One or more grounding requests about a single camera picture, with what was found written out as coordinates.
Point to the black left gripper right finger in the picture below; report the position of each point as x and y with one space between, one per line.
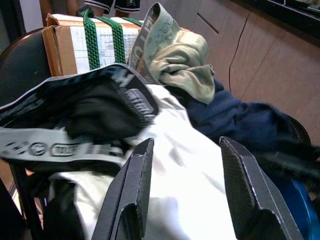
250 185

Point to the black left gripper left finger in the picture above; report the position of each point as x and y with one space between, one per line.
130 190

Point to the black furry garment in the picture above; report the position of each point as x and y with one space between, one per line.
287 155

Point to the blue laundry basket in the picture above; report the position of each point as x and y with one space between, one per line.
300 207

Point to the white cloth garment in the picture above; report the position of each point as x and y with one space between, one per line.
185 175

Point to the navy blue fleece garment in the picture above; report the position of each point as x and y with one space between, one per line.
237 117

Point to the black boxer briefs grey waistband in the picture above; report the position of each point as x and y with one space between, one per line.
82 117

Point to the green patterned boxer briefs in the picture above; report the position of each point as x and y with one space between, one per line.
180 55

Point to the brown cardboard box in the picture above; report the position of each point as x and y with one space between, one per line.
67 47

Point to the black chair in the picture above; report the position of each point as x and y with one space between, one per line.
22 67

